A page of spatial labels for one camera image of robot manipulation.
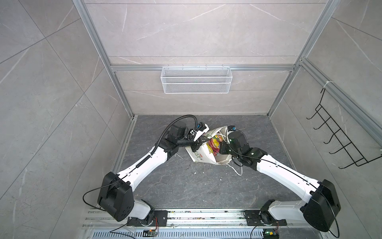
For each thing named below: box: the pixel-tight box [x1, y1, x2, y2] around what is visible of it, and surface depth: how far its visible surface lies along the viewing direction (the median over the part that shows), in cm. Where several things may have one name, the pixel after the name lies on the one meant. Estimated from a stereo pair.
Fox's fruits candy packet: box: [205, 134, 224, 156], surface depth 85 cm
